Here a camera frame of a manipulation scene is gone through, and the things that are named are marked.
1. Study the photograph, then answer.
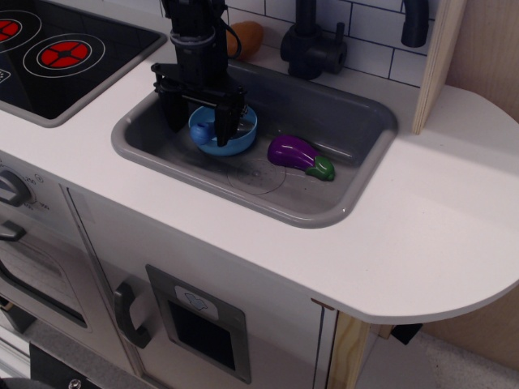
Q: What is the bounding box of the grey toy ice dispenser panel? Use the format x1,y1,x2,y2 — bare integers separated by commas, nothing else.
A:
146,265,251,384

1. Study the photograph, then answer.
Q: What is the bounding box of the grey oven door handle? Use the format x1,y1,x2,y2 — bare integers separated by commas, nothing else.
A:
0,220,27,242

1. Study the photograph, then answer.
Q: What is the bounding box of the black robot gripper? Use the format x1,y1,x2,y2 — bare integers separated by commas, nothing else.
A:
151,40,247,147

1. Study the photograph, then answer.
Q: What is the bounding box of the grey cabinet door handle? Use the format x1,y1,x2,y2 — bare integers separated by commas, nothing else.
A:
114,282,151,349

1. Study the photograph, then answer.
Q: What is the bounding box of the grey oven knob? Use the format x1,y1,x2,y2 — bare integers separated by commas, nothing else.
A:
1,170,36,207

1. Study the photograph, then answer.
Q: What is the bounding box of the orange toy chicken drumstick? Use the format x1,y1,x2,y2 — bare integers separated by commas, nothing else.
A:
226,21,264,61

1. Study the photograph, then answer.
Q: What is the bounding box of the light blue plastic bowl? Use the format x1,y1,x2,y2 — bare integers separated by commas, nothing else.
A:
188,107,258,156

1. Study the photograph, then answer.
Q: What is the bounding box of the wooden side post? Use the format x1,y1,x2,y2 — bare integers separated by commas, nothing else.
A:
412,0,467,135

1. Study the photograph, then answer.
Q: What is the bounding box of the purple toy eggplant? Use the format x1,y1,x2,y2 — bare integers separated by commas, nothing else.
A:
267,135,335,181

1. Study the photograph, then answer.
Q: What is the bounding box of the black toy faucet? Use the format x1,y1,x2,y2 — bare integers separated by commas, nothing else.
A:
281,1,429,80

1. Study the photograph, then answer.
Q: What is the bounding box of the black toy stovetop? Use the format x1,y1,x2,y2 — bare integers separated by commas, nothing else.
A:
1,1,165,128

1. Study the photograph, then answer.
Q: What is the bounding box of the blue handled grey toy spoon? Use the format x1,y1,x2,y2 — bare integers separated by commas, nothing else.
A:
190,122,217,146

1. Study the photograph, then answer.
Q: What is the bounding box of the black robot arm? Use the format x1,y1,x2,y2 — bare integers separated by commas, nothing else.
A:
152,1,247,147

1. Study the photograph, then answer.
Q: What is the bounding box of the grey plastic sink basin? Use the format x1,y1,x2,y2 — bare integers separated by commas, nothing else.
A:
111,62,397,228

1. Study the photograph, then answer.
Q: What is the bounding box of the toy oven door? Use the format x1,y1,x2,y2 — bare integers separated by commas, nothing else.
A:
1,210,97,338

